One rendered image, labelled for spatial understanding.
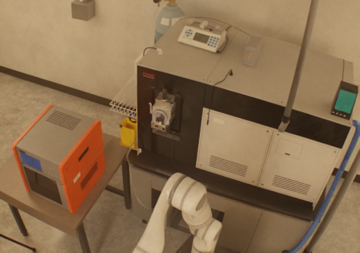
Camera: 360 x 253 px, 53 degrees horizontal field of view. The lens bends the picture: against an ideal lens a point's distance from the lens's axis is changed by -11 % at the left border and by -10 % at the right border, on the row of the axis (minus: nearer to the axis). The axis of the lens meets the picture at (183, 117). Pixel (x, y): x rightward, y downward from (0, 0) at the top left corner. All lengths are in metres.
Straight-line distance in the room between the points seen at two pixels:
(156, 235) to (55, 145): 1.22
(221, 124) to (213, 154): 0.24
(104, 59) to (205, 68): 1.85
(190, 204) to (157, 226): 0.11
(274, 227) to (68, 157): 1.37
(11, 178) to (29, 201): 0.24
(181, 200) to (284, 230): 1.62
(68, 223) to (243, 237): 1.20
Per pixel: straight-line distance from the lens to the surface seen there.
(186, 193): 1.04
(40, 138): 2.23
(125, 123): 2.61
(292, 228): 2.58
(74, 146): 2.15
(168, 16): 2.90
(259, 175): 2.37
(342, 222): 3.53
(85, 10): 3.55
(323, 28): 3.02
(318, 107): 2.07
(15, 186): 2.60
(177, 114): 2.26
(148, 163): 2.57
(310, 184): 2.35
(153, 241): 1.06
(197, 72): 2.12
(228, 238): 2.83
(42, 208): 2.44
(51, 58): 4.30
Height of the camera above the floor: 2.62
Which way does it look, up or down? 40 degrees down
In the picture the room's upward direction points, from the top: 5 degrees clockwise
